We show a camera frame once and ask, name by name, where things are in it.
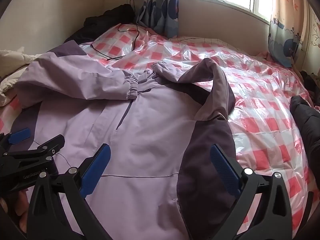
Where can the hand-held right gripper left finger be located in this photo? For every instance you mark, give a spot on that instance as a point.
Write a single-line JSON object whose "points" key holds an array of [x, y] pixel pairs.
{"points": [[96, 170]]}

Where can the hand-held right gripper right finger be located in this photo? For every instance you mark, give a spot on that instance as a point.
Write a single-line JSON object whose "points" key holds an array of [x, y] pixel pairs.
{"points": [[225, 170]]}

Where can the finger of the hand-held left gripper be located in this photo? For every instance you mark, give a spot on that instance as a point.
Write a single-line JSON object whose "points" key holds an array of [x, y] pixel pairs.
{"points": [[47, 147], [20, 135]]}

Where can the purple jacket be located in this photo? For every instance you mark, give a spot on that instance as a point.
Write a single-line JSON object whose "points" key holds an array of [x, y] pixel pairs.
{"points": [[150, 130]]}

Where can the dark clothes pile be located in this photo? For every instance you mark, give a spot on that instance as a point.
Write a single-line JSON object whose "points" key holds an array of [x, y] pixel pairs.
{"points": [[311, 82]]}

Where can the black clothes heap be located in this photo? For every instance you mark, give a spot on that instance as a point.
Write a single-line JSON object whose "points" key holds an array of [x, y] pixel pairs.
{"points": [[110, 17]]}

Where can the person's left hand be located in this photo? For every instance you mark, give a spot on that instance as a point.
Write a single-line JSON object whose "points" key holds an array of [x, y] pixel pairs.
{"points": [[21, 205]]}

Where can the beige quilt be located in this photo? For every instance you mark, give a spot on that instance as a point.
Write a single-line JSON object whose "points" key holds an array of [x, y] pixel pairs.
{"points": [[10, 62]]}

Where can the pink checked plastic bed sheet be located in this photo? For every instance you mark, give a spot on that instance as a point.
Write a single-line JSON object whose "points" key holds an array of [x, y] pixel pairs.
{"points": [[262, 100]]}

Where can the black padded jacket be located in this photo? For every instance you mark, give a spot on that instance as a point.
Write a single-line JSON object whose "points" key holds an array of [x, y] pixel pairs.
{"points": [[307, 125]]}

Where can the pink and blue printed curtain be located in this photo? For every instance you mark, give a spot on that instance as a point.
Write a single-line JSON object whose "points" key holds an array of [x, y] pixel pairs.
{"points": [[160, 10], [285, 35]]}

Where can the white wardrobe with tree print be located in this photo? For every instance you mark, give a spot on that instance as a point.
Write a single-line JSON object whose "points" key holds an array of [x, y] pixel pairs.
{"points": [[315, 32]]}

